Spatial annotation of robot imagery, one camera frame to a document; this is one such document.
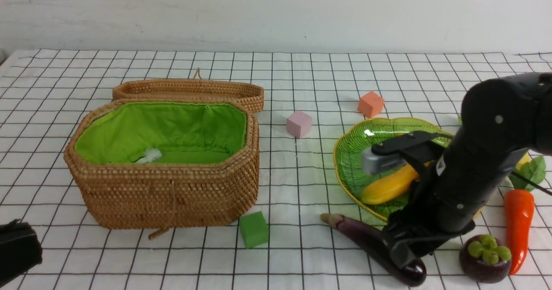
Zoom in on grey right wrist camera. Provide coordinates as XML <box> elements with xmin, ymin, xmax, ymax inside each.
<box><xmin>361</xmin><ymin>131</ymin><xmax>452</xmax><ymax>176</ymax></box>

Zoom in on green leaf-shaped glass plate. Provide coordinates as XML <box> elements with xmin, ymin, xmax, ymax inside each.
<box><xmin>332</xmin><ymin>117</ymin><xmax>492</xmax><ymax>222</ymax></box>

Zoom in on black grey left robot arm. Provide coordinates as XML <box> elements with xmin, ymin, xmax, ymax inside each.
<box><xmin>0</xmin><ymin>219</ymin><xmax>43</xmax><ymax>287</ymax></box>

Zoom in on woven rattan basket lid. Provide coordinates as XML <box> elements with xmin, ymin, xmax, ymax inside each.
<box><xmin>112</xmin><ymin>69</ymin><xmax>264</xmax><ymax>113</ymax></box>

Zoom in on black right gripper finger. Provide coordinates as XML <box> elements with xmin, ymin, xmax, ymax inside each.
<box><xmin>387</xmin><ymin>241</ymin><xmax>415</xmax><ymax>269</ymax></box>

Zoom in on yellow foam cube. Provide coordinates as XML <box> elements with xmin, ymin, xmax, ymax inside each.
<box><xmin>516</xmin><ymin>152</ymin><xmax>532</xmax><ymax>171</ymax></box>

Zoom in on woven rattan basket green lining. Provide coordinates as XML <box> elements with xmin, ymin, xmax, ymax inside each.
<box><xmin>63</xmin><ymin>99</ymin><xmax>260</xmax><ymax>230</ymax></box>

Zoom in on dark purple toy eggplant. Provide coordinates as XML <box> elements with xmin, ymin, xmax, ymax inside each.
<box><xmin>320</xmin><ymin>213</ymin><xmax>427</xmax><ymax>287</ymax></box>

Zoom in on green foam cube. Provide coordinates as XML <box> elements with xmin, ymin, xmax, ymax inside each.
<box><xmin>239</xmin><ymin>211</ymin><xmax>270</xmax><ymax>249</ymax></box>

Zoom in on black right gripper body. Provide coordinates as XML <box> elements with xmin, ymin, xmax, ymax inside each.
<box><xmin>382</xmin><ymin>204</ymin><xmax>475</xmax><ymax>258</ymax></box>

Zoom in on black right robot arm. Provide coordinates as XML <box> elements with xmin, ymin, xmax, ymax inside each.
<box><xmin>371</xmin><ymin>73</ymin><xmax>552</xmax><ymax>268</ymax></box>

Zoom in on orange toy carrot green leaves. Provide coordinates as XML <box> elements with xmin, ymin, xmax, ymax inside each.
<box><xmin>503</xmin><ymin>155</ymin><xmax>546</xmax><ymax>275</ymax></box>

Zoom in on yellow toy banana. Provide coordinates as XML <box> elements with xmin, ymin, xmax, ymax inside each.
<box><xmin>360</xmin><ymin>164</ymin><xmax>420</xmax><ymax>205</ymax></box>

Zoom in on orange foam cube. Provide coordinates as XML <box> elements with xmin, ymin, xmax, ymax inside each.
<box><xmin>358</xmin><ymin>91</ymin><xmax>385</xmax><ymax>119</ymax></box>

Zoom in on pink foam cube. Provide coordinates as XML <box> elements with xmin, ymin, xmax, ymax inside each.
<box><xmin>286</xmin><ymin>111</ymin><xmax>312</xmax><ymax>138</ymax></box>

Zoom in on purple toy mangosteen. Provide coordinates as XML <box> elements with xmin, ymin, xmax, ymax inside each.
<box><xmin>458</xmin><ymin>234</ymin><xmax>512</xmax><ymax>284</ymax></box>

